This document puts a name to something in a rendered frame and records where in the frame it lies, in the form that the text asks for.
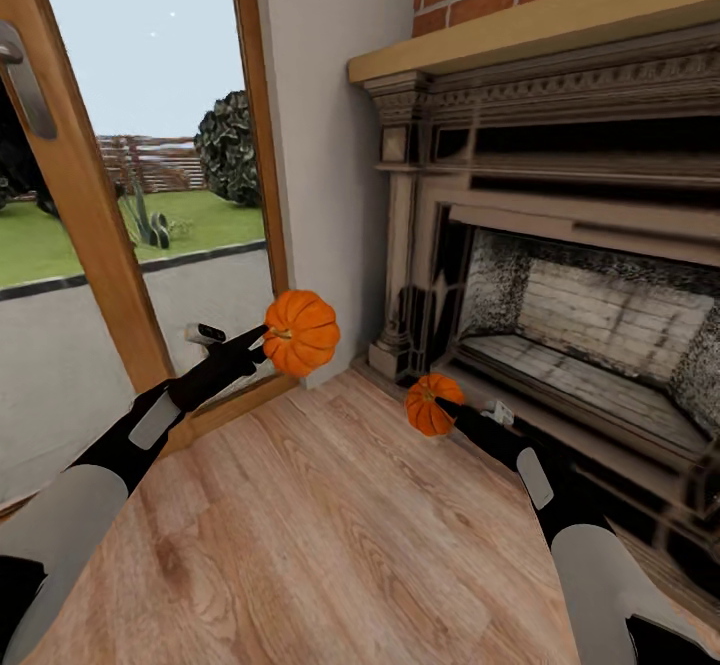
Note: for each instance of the pumpkin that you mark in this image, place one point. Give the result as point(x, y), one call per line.
point(302, 332)
point(424, 412)

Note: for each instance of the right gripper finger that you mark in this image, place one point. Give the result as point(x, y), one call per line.
point(452, 408)

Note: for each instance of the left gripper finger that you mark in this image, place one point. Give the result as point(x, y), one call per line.
point(257, 355)
point(235, 347)

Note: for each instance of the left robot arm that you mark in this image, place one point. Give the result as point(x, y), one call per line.
point(45, 547)

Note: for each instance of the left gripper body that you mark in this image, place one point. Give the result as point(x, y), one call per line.
point(216, 372)

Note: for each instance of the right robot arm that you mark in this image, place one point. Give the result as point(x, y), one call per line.
point(617, 614)

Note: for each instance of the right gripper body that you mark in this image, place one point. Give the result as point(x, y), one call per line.
point(480, 429)

